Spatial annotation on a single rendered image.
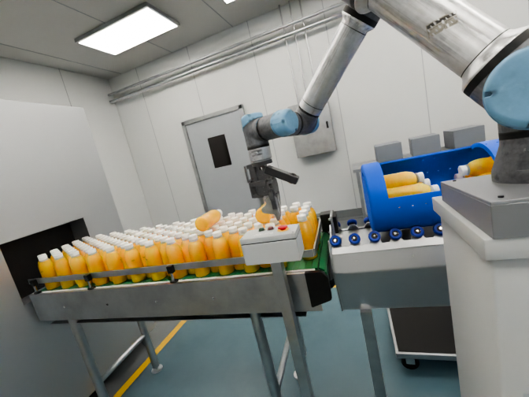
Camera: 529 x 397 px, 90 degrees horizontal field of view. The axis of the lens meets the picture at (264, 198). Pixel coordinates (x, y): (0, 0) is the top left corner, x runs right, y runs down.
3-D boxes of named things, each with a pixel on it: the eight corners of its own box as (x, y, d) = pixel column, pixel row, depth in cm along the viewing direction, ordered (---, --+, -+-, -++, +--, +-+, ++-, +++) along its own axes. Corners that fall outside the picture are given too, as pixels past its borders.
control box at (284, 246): (301, 261, 88) (294, 231, 87) (246, 265, 94) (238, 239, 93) (305, 248, 98) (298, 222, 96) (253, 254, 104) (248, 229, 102)
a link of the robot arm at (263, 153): (271, 145, 91) (265, 146, 83) (275, 158, 92) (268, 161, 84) (251, 150, 93) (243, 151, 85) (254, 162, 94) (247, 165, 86)
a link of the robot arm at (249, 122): (251, 111, 81) (234, 118, 87) (260, 147, 82) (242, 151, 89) (268, 109, 86) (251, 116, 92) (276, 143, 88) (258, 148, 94)
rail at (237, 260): (313, 257, 101) (312, 249, 100) (29, 284, 149) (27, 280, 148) (314, 256, 102) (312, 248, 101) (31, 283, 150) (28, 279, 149)
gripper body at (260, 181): (258, 195, 96) (250, 162, 94) (281, 191, 94) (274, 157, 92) (252, 200, 89) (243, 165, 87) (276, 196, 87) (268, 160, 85)
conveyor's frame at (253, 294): (364, 465, 113) (327, 272, 98) (81, 428, 162) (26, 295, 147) (357, 371, 158) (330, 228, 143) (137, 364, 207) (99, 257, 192)
